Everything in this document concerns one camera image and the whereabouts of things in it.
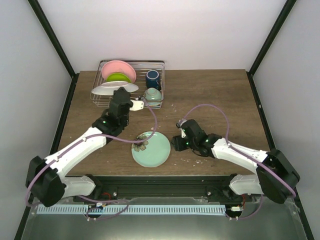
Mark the light blue slotted strip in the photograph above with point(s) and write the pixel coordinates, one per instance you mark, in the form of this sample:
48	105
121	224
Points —
81	209

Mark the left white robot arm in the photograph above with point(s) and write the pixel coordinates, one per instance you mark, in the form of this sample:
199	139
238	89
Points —
47	177

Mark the red plate underneath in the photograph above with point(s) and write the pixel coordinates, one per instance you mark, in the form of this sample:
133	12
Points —
108	88

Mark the dark blue mug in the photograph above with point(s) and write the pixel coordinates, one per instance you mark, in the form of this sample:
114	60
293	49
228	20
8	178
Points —
152	79

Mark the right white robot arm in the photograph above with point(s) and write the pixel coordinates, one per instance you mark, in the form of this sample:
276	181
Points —
272	174

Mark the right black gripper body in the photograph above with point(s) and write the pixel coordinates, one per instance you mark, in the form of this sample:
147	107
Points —
181	146

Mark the green floral bowl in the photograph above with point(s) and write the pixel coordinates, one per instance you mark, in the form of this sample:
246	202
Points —
152	94

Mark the pink plate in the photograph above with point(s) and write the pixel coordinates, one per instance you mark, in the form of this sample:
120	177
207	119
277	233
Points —
118	66

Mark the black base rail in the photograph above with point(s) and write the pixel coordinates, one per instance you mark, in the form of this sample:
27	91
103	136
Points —
212	188

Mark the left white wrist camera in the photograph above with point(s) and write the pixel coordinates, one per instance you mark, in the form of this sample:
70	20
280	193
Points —
137	105

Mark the lime green small plate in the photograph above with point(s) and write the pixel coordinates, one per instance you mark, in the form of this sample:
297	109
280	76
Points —
118	76

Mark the wire dish rack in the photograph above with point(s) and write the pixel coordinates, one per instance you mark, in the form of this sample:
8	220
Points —
141	67

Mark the green floral plate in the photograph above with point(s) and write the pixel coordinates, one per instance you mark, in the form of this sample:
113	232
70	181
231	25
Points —
152	152

